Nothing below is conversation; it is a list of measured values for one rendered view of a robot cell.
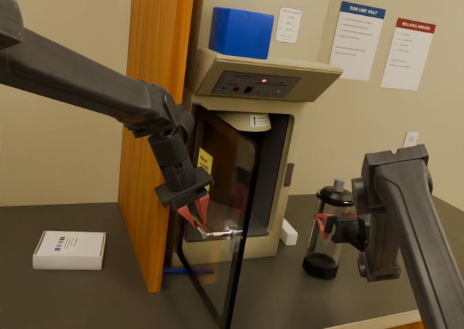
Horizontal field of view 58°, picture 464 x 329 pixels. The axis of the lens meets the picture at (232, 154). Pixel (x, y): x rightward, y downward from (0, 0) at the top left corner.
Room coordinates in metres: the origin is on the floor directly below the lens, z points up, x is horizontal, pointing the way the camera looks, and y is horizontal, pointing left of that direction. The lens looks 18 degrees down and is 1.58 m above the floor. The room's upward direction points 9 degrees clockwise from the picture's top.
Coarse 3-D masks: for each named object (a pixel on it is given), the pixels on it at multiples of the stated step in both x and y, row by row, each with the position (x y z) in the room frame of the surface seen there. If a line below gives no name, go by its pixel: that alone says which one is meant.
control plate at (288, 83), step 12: (228, 72) 0.88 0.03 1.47; (240, 72) 0.89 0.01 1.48; (216, 84) 0.91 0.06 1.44; (228, 84) 0.92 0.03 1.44; (240, 84) 0.93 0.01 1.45; (252, 84) 0.94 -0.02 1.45; (264, 84) 0.95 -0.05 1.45; (276, 84) 0.96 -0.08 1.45; (288, 84) 0.97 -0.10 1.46; (264, 96) 0.99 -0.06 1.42; (276, 96) 1.00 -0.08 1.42
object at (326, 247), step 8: (320, 200) 1.04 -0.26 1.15; (336, 200) 1.01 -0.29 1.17; (352, 200) 1.03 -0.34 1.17; (320, 208) 1.03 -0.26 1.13; (328, 208) 1.02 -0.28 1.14; (336, 208) 1.01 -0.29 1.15; (344, 208) 1.01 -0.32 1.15; (312, 232) 1.04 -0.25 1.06; (312, 240) 1.03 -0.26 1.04; (320, 240) 1.01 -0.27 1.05; (328, 240) 1.00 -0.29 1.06; (312, 248) 1.02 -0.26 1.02; (320, 248) 1.01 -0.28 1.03; (328, 248) 1.00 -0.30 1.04; (336, 248) 1.01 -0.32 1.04; (312, 256) 1.01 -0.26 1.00; (320, 256) 1.00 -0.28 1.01; (328, 256) 1.00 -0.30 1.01; (336, 256) 1.01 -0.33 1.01; (320, 264) 1.00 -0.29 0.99; (328, 264) 1.00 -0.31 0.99; (336, 264) 1.01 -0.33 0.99
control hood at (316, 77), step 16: (208, 48) 0.95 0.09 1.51; (208, 64) 0.87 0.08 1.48; (224, 64) 0.86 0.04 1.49; (240, 64) 0.87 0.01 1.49; (256, 64) 0.88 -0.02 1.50; (272, 64) 0.90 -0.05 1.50; (288, 64) 0.91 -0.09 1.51; (304, 64) 0.93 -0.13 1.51; (320, 64) 1.00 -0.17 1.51; (208, 80) 0.89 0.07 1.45; (304, 80) 0.97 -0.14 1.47; (320, 80) 0.98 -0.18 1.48; (240, 96) 0.97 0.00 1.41; (256, 96) 0.98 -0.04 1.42; (288, 96) 1.01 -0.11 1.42; (304, 96) 1.03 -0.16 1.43
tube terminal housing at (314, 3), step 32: (224, 0) 0.96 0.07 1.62; (256, 0) 1.00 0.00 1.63; (288, 0) 1.03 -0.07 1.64; (320, 0) 1.07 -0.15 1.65; (192, 32) 0.99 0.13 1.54; (320, 32) 1.08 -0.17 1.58; (192, 64) 0.96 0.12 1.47; (192, 96) 0.94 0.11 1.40; (224, 96) 0.98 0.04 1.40; (288, 128) 1.09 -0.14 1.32; (288, 160) 1.07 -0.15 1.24; (288, 192) 1.08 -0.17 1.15; (256, 256) 1.05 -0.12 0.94
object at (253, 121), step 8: (216, 112) 1.07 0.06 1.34; (224, 112) 1.05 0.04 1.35; (232, 112) 1.04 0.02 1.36; (240, 112) 1.04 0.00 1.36; (248, 112) 1.04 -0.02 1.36; (224, 120) 1.04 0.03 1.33; (232, 120) 1.03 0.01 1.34; (240, 120) 1.03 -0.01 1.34; (248, 120) 1.04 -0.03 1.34; (256, 120) 1.05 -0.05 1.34; (264, 120) 1.07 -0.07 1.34; (240, 128) 1.03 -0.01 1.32; (248, 128) 1.03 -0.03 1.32; (256, 128) 1.04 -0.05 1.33; (264, 128) 1.06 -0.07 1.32
